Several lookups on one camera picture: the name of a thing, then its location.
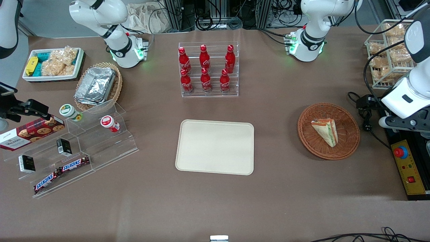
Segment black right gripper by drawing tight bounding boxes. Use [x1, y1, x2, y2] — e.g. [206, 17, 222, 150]
[0, 99, 50, 123]

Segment wrapped triangular sandwich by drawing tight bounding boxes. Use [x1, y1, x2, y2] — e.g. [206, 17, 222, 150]
[310, 118, 338, 148]

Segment oval light wicker basket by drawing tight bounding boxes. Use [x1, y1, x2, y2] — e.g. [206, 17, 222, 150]
[74, 62, 123, 112]

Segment round brown wicker basket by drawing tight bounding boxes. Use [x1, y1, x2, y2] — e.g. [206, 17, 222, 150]
[297, 103, 361, 161]

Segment beige plastic tray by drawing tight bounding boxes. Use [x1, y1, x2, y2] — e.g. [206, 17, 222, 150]
[175, 119, 255, 176]

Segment red tartan cookie box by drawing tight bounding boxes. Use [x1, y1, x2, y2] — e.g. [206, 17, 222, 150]
[0, 115, 66, 152]

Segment white rectangular snack bin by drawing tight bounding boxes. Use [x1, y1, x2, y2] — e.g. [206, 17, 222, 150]
[22, 47, 85, 82]

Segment black yellow control box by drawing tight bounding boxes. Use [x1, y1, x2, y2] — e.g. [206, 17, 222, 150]
[383, 127, 430, 201]

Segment green lidded yogurt cup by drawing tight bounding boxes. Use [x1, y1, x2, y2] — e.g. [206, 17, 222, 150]
[59, 104, 83, 122]

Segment yellow snack packet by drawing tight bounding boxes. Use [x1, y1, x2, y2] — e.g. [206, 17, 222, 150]
[25, 56, 39, 76]

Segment black power adapter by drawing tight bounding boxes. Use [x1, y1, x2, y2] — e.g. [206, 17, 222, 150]
[356, 94, 377, 110]

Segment small black box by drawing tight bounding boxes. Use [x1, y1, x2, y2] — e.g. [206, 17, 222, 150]
[18, 155, 36, 173]
[56, 138, 73, 157]

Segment clear acrylic stepped display stand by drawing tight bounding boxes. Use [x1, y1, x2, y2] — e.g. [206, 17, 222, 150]
[65, 99, 139, 172]
[0, 116, 96, 199]

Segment clear bagged pastry snack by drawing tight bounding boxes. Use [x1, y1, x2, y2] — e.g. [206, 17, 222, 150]
[369, 42, 386, 56]
[390, 48, 413, 65]
[383, 23, 407, 38]
[370, 56, 393, 84]

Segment clear bag of rice crackers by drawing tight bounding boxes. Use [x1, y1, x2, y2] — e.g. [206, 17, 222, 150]
[41, 46, 79, 77]

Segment Snickers chocolate bar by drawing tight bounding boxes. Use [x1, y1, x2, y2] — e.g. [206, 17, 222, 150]
[33, 169, 62, 194]
[59, 156, 91, 173]

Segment silver foil container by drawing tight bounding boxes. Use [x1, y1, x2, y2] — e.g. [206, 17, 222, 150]
[74, 67, 117, 106]

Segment red lidded yogurt cup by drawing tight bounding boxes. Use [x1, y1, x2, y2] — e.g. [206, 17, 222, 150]
[100, 115, 120, 133]

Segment beige cloth bag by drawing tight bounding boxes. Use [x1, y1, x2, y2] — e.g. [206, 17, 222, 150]
[126, 3, 169, 34]

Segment red cola bottle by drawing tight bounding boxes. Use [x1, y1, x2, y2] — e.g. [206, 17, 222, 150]
[219, 69, 231, 93]
[199, 44, 211, 72]
[200, 68, 212, 93]
[178, 47, 192, 74]
[224, 45, 236, 74]
[180, 69, 194, 94]

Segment clear acrylic bottle rack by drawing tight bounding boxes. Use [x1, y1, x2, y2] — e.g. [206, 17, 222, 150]
[178, 41, 240, 98]

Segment black power cable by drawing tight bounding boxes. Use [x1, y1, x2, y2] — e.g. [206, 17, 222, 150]
[347, 91, 392, 150]

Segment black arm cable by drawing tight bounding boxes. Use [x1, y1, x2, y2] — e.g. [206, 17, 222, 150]
[354, 0, 422, 99]

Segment white wire basket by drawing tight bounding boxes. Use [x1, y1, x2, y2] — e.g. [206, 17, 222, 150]
[364, 19, 418, 90]

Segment black floor cables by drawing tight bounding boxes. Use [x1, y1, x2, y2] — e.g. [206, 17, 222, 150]
[308, 227, 430, 242]

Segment aluminium frame rack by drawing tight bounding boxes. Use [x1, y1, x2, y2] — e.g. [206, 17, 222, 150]
[161, 0, 273, 32]

